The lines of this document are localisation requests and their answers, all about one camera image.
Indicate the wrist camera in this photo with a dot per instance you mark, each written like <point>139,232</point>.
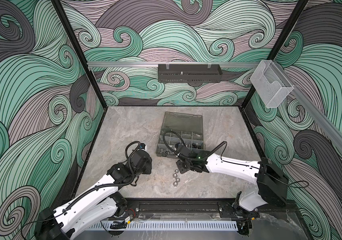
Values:
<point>140,155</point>
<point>183,150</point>

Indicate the aluminium rail right wall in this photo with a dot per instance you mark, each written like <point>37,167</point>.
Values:
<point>321,96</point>

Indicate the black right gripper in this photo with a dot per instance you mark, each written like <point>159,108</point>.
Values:
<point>178,164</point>

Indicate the aluminium rail wall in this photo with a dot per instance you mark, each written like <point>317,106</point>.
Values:
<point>131,64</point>
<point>321,96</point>

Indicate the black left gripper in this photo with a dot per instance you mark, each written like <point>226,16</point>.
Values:
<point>148,165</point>

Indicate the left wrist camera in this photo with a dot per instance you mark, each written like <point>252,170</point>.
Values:
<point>140,155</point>

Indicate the grey transparent organizer box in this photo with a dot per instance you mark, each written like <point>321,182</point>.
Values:
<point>189,127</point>

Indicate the black vertical frame post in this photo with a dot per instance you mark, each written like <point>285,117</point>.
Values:
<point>77,48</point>
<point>289,25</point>

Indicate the pile of bolts and nuts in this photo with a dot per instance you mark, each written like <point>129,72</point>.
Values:
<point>176,178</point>

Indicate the clear plastic wall holder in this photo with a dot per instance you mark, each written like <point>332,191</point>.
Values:
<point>271,83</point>

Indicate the white slotted cable duct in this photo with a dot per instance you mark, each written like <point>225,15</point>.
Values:
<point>170,226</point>

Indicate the black vertical frame post right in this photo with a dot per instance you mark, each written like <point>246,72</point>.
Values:
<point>289,25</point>

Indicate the aluminium rail back wall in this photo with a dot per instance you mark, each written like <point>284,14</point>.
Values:
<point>131,64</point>

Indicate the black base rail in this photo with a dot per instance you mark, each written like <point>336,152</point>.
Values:
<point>226,207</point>

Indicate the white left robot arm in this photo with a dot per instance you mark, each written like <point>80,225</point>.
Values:
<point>100,201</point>

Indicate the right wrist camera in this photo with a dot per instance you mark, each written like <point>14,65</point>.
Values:
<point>183,150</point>

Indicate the black wall tray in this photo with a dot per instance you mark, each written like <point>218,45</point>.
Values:
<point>192,74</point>

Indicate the black vertical frame post left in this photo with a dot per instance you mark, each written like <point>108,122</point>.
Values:
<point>77,48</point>

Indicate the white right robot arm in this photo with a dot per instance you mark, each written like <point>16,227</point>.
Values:
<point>270,184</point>

